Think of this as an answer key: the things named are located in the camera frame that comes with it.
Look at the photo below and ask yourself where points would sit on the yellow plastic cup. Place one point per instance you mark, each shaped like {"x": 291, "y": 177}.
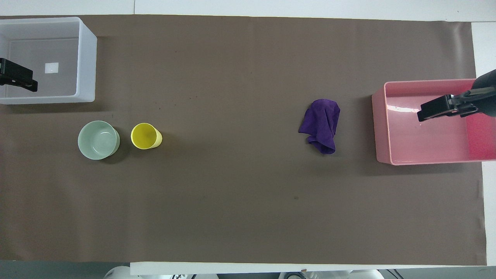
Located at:
{"x": 144, "y": 135}

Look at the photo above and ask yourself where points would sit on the purple cloth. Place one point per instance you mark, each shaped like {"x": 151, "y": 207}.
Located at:
{"x": 322, "y": 124}

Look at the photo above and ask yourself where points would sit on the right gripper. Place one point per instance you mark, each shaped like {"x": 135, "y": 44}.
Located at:
{"x": 487, "y": 93}

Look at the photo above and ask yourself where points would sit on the white square label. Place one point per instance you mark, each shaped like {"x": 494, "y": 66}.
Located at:
{"x": 52, "y": 68}

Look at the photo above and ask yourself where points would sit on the translucent white plastic box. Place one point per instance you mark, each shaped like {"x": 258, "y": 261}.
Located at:
{"x": 87, "y": 58}

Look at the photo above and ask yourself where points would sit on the pale green bowl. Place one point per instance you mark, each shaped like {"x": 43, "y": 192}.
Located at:
{"x": 97, "y": 140}

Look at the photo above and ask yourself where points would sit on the pink plastic box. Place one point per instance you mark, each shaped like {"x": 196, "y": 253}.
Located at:
{"x": 426, "y": 143}

